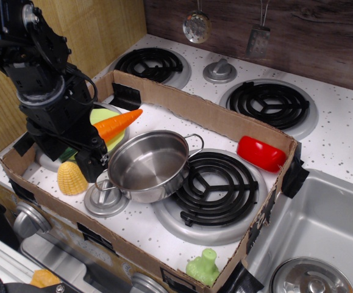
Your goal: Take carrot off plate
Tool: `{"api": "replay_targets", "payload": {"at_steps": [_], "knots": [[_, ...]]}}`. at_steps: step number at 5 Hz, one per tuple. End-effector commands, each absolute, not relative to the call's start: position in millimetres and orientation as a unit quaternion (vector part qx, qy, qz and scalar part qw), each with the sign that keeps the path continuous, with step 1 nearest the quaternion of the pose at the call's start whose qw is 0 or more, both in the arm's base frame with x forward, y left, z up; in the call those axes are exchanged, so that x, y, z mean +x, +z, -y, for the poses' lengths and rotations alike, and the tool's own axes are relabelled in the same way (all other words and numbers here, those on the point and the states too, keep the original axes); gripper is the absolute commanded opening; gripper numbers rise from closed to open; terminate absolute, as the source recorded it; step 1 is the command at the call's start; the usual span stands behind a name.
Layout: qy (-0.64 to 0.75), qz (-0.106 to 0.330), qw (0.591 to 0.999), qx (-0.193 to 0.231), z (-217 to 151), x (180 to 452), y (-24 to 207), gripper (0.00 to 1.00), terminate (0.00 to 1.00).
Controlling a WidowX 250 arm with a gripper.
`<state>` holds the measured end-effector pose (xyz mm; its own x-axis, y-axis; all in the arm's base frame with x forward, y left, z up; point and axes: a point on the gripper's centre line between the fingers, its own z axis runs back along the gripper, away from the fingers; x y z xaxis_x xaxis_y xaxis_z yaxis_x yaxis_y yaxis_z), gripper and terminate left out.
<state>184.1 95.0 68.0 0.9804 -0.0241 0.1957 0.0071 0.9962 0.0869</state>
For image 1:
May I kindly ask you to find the black burner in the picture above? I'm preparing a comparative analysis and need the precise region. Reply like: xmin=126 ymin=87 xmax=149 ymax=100
xmin=219 ymin=79 xmax=318 ymax=140
xmin=152 ymin=149 xmax=268 ymax=246
xmin=109 ymin=48 xmax=191 ymax=90

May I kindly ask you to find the orange toy bottom left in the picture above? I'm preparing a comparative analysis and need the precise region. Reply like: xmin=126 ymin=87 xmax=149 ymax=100
xmin=30 ymin=269 xmax=61 ymax=288

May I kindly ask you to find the red toy pepper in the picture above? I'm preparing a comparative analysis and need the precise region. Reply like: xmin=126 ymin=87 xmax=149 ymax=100
xmin=237 ymin=136 xmax=287 ymax=173

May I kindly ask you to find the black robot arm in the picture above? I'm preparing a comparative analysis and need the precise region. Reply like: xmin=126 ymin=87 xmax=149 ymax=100
xmin=0 ymin=1 xmax=109 ymax=183

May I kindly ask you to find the silver stove knob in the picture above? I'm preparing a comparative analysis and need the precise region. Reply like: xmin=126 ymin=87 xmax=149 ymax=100
xmin=84 ymin=179 xmax=129 ymax=218
xmin=202 ymin=59 xmax=237 ymax=84

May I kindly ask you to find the light green plastic plate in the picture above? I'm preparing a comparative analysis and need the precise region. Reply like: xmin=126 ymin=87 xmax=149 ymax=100
xmin=90 ymin=108 xmax=128 ymax=153

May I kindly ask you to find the silver oven knob left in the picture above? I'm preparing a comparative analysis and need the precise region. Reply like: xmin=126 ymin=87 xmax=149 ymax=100
xmin=13 ymin=201 xmax=52 ymax=239

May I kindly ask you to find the hanging silver spatula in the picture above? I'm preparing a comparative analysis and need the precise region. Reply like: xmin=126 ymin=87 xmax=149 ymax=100
xmin=245 ymin=1 xmax=271 ymax=59

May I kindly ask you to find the silver oven knob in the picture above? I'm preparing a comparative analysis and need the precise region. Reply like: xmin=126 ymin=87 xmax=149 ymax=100
xmin=129 ymin=272 xmax=168 ymax=293
xmin=13 ymin=201 xmax=52 ymax=239

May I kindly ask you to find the silver sink basin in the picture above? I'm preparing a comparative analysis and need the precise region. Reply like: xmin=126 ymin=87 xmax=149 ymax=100
xmin=247 ymin=170 xmax=353 ymax=292

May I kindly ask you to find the silver front stove knob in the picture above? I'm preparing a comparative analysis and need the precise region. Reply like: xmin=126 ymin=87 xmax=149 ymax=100
xmin=84 ymin=179 xmax=129 ymax=218

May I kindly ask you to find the front right black burner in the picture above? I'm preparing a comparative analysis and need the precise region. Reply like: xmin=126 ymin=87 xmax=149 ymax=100
xmin=152 ymin=149 xmax=268 ymax=246

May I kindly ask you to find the hanging silver strainer ladle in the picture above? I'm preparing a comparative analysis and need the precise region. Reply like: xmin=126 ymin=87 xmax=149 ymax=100
xmin=182 ymin=1 xmax=212 ymax=44

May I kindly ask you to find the back right black burner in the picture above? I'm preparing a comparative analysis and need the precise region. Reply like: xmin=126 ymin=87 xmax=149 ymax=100
xmin=219 ymin=79 xmax=318 ymax=140

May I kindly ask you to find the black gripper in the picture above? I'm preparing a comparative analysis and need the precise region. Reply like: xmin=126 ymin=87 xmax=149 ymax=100
xmin=18 ymin=76 xmax=109 ymax=183

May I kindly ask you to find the stainless steel pot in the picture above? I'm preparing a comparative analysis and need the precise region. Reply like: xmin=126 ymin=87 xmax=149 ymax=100
xmin=107 ymin=130 xmax=204 ymax=204

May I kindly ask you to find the green toy broccoli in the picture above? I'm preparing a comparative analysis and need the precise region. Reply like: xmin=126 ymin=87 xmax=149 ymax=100
xmin=185 ymin=248 xmax=219 ymax=287

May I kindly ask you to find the back left black burner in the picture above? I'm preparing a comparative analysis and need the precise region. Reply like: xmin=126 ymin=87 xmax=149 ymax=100
xmin=109 ymin=48 xmax=191 ymax=90

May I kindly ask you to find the brown cardboard fence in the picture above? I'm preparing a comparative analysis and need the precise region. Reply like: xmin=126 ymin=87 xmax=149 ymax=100
xmin=0 ymin=71 xmax=299 ymax=292

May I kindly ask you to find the silver oven knob right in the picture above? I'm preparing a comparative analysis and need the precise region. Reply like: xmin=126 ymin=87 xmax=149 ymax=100
xmin=129 ymin=272 xmax=168 ymax=293

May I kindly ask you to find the silver back stove knob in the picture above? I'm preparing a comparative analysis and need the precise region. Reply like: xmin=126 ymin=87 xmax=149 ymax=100
xmin=202 ymin=59 xmax=237 ymax=84

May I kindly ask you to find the yellow toy corn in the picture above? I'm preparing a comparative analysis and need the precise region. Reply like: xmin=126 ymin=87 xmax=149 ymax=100
xmin=57 ymin=161 xmax=88 ymax=195

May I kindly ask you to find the orange toy carrot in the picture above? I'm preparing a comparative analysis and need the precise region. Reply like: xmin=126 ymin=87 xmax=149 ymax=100
xmin=93 ymin=109 xmax=143 ymax=143

